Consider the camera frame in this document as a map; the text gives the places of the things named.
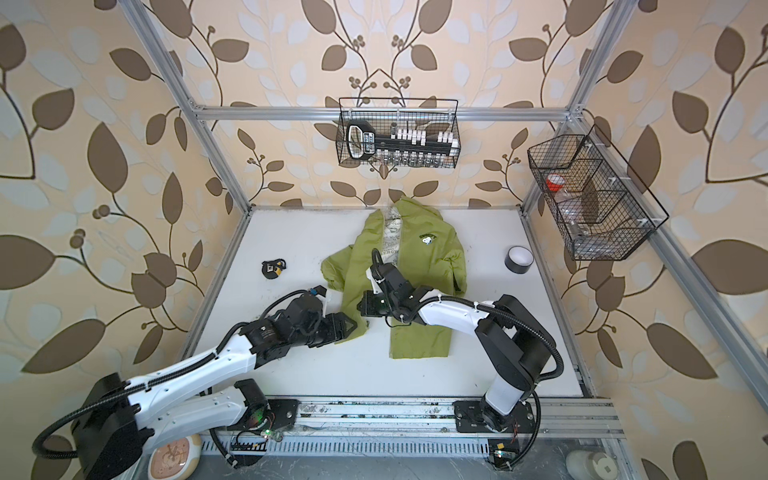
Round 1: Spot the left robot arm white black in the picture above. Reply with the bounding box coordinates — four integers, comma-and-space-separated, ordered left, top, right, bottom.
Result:
32, 287, 357, 479

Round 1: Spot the pink white round device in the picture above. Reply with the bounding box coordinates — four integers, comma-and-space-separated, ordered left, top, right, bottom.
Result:
147, 434, 202, 480

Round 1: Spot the black yellow tape measure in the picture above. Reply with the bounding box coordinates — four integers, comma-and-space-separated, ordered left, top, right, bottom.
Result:
261, 259, 287, 280

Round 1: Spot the black socket set rail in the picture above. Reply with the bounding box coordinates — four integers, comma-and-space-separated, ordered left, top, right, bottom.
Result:
341, 120, 461, 168

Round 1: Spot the black wire basket back wall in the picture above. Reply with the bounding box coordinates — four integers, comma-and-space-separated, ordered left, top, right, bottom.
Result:
335, 96, 462, 169

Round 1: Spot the green jacket with patterned lining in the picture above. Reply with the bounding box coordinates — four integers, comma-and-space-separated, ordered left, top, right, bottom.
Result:
321, 197, 467, 339

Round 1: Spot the red cap bottle in basket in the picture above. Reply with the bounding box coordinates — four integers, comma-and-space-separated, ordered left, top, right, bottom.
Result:
545, 173, 566, 194

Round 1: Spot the grey tape roll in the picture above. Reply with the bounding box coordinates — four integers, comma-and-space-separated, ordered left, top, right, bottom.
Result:
504, 246, 534, 275

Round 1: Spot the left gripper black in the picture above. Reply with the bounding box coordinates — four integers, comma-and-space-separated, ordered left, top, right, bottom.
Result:
291, 310, 362, 349

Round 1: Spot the white round device bottom right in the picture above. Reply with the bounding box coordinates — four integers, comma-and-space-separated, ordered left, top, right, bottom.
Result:
566, 450, 619, 480

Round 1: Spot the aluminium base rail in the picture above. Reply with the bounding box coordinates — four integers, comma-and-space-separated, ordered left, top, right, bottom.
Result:
128, 394, 625, 458

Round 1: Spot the black wire basket right wall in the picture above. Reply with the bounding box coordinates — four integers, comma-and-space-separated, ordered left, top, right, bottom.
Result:
527, 125, 669, 261

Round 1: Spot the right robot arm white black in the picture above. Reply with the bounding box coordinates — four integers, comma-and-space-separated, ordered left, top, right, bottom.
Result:
357, 249, 564, 471

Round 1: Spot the black wire basket wall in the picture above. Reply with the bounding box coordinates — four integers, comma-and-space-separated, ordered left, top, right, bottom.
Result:
335, 96, 462, 169
527, 125, 669, 261

